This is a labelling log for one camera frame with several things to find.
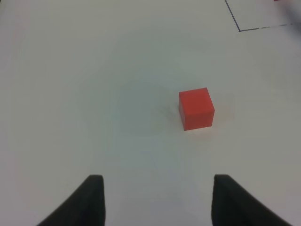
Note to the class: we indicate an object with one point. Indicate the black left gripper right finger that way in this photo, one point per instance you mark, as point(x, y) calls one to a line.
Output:
point(232, 205)

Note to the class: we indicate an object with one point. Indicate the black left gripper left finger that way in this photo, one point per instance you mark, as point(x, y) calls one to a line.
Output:
point(85, 206)

